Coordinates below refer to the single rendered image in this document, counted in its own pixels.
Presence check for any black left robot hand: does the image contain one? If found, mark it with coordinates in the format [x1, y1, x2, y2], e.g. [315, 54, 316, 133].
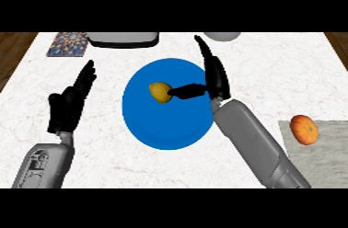
[47, 59, 98, 135]

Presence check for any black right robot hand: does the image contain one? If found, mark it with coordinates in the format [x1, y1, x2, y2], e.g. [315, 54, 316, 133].
[166, 34, 233, 101]

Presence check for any yellow lemon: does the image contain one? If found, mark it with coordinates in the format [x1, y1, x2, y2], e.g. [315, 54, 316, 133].
[149, 81, 175, 104]

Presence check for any blue plate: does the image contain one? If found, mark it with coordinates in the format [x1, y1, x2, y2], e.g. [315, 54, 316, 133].
[122, 57, 217, 151]

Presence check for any grey placemat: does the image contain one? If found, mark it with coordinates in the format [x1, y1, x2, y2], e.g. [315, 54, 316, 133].
[278, 120, 348, 189]

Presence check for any pale grey round object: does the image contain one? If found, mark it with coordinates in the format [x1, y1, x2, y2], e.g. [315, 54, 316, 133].
[204, 32, 242, 42]

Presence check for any colourful patterned tile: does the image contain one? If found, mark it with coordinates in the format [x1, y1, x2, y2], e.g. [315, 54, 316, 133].
[45, 32, 91, 58]

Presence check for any grey appliance with black base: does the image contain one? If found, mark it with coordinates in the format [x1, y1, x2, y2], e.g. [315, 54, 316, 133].
[87, 32, 161, 49]

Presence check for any orange fruit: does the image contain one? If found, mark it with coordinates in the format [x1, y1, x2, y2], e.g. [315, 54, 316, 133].
[291, 114, 320, 146]

